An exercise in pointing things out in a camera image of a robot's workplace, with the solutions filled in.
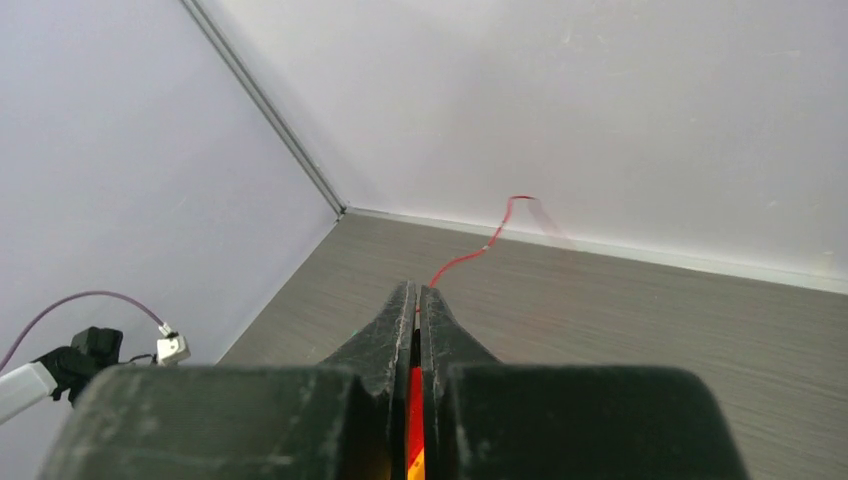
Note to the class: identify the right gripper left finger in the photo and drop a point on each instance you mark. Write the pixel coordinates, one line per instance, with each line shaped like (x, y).
(380, 352)

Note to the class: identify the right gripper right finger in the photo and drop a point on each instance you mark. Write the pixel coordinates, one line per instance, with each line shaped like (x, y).
(444, 342)

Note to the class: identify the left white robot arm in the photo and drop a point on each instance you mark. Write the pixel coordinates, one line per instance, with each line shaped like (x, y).
(64, 370)

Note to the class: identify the red plastic bin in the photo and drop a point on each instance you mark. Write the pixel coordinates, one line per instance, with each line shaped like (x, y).
(415, 421)

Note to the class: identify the yellow plastic bin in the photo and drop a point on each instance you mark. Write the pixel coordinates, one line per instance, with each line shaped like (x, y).
(416, 469)

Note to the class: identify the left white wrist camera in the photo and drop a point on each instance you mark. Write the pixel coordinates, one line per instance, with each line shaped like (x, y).
(172, 348)

